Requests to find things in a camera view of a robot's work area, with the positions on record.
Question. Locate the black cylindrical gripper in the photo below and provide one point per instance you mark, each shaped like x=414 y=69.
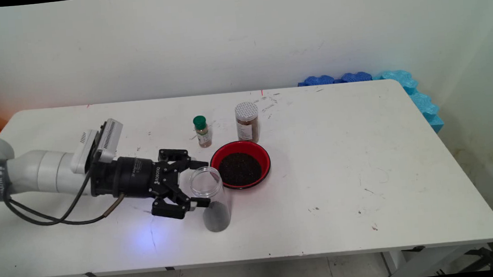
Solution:
x=134 y=177

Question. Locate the clear plastic jar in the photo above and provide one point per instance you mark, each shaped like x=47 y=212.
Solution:
x=217 y=217

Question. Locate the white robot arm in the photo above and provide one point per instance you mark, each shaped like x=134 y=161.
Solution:
x=39 y=172

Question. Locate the green capped spice jar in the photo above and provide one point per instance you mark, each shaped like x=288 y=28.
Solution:
x=204 y=135

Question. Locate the red bowl with dark grounds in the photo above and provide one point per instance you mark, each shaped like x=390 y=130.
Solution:
x=240 y=168

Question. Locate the white lidded spice jar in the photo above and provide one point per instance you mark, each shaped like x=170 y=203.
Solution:
x=247 y=125

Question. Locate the cyan foam mat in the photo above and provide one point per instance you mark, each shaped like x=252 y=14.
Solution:
x=402 y=81

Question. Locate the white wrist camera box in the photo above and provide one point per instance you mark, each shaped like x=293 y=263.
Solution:
x=106 y=137

